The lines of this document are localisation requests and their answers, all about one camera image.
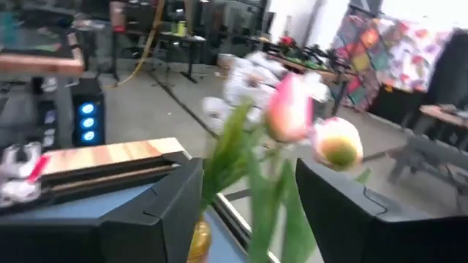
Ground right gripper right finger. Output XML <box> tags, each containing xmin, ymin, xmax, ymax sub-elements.
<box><xmin>296</xmin><ymin>159</ymin><xmax>468</xmax><ymax>263</ymax></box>

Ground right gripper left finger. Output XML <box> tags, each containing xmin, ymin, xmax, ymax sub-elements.
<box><xmin>0</xmin><ymin>157</ymin><xmax>204</xmax><ymax>263</ymax></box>

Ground yellow glass vase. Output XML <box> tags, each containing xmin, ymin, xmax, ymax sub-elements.
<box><xmin>186</xmin><ymin>217</ymin><xmax>213</xmax><ymax>263</ymax></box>

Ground pink artificial tulip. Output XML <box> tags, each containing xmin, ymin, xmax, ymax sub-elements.
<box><xmin>281</xmin><ymin>116</ymin><xmax>372</xmax><ymax>263</ymax></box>
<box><xmin>248</xmin><ymin>72</ymin><xmax>319</xmax><ymax>263</ymax></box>

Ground white artificial flower bunch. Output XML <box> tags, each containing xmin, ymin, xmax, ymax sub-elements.
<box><xmin>203</xmin><ymin>50</ymin><xmax>330</xmax><ymax>220</ymax></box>

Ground black framed wooden table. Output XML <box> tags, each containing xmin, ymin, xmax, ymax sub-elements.
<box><xmin>42</xmin><ymin>137</ymin><xmax>279</xmax><ymax>263</ymax></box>

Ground grey bench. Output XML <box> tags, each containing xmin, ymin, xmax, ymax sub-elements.
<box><xmin>387</xmin><ymin>104</ymin><xmax>468</xmax><ymax>191</ymax></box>

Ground black computer tower blue lights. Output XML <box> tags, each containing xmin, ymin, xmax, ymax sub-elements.
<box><xmin>71</xmin><ymin>78</ymin><xmax>107</xmax><ymax>147</ymax></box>

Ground colourful patchwork quilt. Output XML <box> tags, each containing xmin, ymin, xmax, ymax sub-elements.
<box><xmin>331</xmin><ymin>14</ymin><xmax>456</xmax><ymax>113</ymax></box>

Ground wooden workbench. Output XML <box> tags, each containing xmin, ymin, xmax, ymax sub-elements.
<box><xmin>0</xmin><ymin>32</ymin><xmax>85</xmax><ymax>77</ymax></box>

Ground black desk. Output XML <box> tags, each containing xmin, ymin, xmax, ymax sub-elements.
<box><xmin>156</xmin><ymin>31</ymin><xmax>208</xmax><ymax>85</ymax></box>

